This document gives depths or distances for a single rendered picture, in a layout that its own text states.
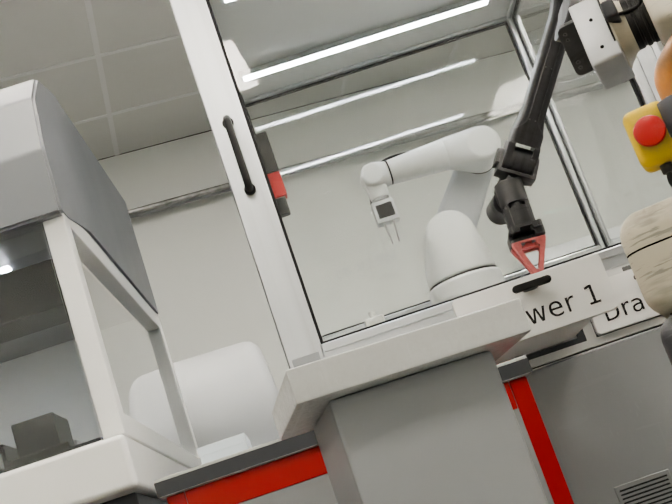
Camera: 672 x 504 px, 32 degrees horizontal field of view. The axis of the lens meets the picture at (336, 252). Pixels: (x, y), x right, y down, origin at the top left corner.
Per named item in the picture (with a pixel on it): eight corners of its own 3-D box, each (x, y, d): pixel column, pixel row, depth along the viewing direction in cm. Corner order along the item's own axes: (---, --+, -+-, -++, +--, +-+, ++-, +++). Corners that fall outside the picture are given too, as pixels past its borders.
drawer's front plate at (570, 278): (620, 306, 213) (598, 252, 216) (471, 357, 211) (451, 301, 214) (618, 308, 215) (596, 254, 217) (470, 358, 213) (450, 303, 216)
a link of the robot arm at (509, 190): (496, 175, 229) (523, 170, 230) (488, 189, 235) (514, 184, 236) (506, 207, 227) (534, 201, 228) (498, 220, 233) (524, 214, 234)
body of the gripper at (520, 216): (511, 236, 223) (500, 201, 226) (509, 251, 233) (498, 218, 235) (544, 226, 223) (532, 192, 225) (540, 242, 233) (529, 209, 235)
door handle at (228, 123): (255, 186, 251) (229, 108, 256) (243, 190, 251) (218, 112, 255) (257, 193, 256) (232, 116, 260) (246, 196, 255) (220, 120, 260)
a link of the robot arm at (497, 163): (499, 144, 233) (541, 155, 233) (486, 167, 243) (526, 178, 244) (487, 196, 228) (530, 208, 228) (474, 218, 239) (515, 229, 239)
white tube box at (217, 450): (253, 460, 201) (244, 432, 202) (204, 477, 200) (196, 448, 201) (258, 466, 213) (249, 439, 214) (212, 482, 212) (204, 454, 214)
